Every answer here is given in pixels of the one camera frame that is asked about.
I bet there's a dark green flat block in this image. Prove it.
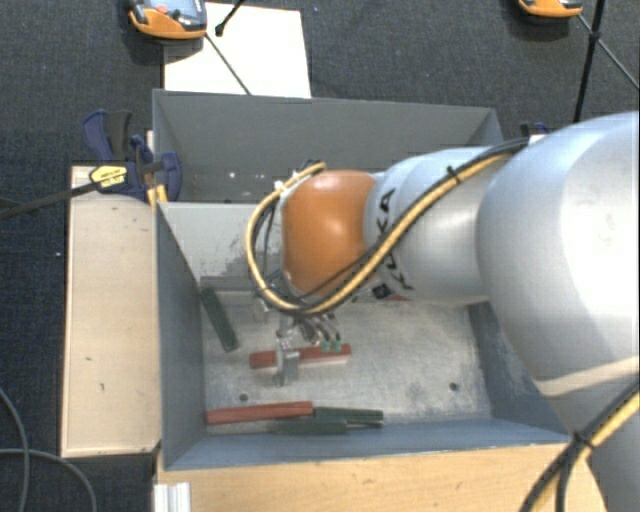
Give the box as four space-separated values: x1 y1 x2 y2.
312 406 385 424
269 419 384 436
199 285 241 353

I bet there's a pale wood flat board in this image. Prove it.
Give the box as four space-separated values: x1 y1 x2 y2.
60 165 163 459

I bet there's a grey metal bin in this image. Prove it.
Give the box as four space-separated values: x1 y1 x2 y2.
151 88 572 472

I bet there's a red-brown flat block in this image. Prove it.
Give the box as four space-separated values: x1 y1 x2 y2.
248 343 353 371
205 400 315 427

